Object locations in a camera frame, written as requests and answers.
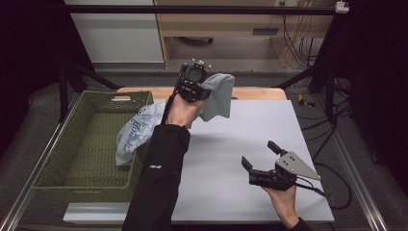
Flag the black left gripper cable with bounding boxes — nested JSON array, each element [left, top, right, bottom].
[[160, 89, 181, 126]]

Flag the light wooden desk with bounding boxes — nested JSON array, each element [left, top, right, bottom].
[[153, 0, 337, 69]]

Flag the white cabinet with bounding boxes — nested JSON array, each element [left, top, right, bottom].
[[64, 0, 165, 64]]

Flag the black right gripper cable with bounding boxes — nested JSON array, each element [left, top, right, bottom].
[[293, 161, 353, 211]]

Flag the green woven basket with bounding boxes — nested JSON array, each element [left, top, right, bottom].
[[31, 90, 155, 204]]

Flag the black metal frame bar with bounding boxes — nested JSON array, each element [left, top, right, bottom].
[[63, 4, 337, 16]]

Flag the person's left hand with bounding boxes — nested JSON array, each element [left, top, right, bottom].
[[165, 93, 207, 130]]

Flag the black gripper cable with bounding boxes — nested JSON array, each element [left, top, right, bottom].
[[293, 161, 353, 211], [160, 89, 181, 126]]

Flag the person's right hand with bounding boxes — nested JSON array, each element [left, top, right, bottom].
[[261, 184, 301, 230]]

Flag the small white device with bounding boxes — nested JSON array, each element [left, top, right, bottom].
[[334, 0, 350, 14]]

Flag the yellow and black tape piece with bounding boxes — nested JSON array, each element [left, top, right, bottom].
[[297, 92, 317, 109]]

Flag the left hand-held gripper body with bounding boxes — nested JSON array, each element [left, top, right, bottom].
[[175, 59, 213, 104]]

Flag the grey printed t-shirt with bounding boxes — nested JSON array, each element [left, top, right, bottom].
[[115, 72, 236, 167]]

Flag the aluminium floor rail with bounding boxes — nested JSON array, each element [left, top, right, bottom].
[[312, 95, 390, 231], [0, 91, 82, 231]]

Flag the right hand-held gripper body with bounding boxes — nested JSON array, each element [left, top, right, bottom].
[[247, 150, 322, 193]]

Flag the black stand legs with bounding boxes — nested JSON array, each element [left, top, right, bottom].
[[58, 60, 125, 123], [271, 62, 339, 124]]

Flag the bundle of hanging cables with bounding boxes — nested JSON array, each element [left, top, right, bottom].
[[279, 13, 319, 69]]

